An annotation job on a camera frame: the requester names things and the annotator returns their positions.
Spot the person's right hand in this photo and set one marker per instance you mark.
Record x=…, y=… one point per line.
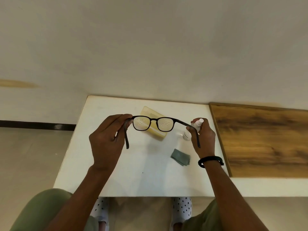
x=205, y=144

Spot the person's left hand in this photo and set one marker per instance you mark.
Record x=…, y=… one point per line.
x=106, y=146

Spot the clear spray bottle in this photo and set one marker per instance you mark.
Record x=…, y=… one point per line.
x=186, y=135

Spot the grey-green cleaning cloth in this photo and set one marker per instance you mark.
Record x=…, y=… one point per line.
x=180, y=156

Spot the yellow translucent glasses case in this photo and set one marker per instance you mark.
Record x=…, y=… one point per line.
x=156, y=134

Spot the black framed eyeglasses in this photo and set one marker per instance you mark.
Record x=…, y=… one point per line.
x=154, y=119

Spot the person's left forearm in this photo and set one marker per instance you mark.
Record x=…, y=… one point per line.
x=79, y=202

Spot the person's right forearm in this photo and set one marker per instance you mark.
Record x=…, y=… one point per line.
x=228, y=197

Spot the person's left leg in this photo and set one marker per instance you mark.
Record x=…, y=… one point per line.
x=38, y=209

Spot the black wristband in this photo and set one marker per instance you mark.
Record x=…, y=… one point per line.
x=209, y=158

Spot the brown wooden board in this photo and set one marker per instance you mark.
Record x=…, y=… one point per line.
x=264, y=141

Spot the white polka dot slipper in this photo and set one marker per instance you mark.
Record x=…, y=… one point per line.
x=180, y=208
x=101, y=209

